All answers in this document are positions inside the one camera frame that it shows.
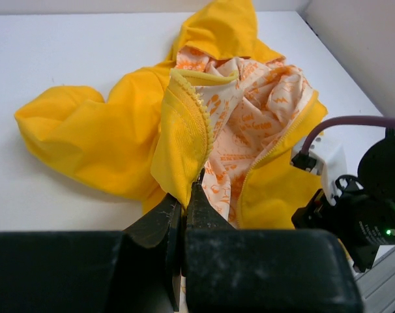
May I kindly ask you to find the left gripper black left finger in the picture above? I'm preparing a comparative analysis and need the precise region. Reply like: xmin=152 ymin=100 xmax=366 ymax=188
xmin=0 ymin=195 xmax=181 ymax=312

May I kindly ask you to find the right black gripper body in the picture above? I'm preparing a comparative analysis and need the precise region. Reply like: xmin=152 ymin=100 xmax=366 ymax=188
xmin=291 ymin=189 xmax=395 ymax=273

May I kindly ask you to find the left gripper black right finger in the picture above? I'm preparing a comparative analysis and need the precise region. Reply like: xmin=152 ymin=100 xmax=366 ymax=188
xmin=184 ymin=183 xmax=364 ymax=312

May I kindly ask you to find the yellow jacket with patterned lining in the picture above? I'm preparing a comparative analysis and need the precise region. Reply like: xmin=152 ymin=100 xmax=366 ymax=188
xmin=15 ymin=1 xmax=327 ymax=229

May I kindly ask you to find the aluminium rail front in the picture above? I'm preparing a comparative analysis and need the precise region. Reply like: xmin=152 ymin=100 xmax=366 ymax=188
xmin=353 ymin=246 xmax=395 ymax=312

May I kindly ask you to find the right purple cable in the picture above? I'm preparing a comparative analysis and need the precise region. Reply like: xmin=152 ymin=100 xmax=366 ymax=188
xmin=300 ymin=115 xmax=395 ymax=157

